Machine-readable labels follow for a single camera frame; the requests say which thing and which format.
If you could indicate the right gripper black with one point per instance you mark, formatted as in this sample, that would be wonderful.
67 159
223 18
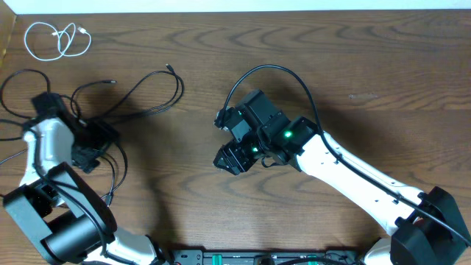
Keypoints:
236 163

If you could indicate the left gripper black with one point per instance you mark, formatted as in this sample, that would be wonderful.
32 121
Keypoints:
104 136

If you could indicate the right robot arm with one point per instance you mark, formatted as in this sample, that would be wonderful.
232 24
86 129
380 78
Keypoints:
421 228

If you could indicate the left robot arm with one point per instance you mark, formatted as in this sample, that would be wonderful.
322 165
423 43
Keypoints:
61 215

